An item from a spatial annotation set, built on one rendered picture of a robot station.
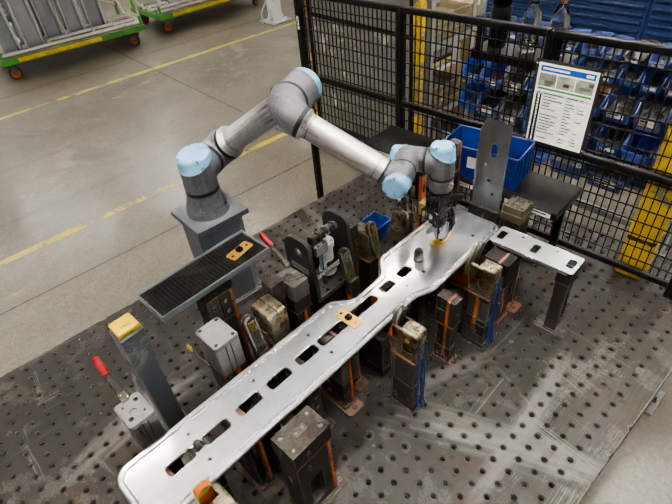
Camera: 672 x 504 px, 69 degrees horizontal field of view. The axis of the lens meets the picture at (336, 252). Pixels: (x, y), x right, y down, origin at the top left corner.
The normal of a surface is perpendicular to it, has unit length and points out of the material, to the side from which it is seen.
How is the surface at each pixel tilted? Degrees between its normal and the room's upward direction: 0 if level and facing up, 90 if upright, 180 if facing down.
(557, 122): 90
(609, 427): 0
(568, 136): 90
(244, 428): 0
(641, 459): 0
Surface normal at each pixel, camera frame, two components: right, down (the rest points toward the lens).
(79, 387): -0.07, -0.77
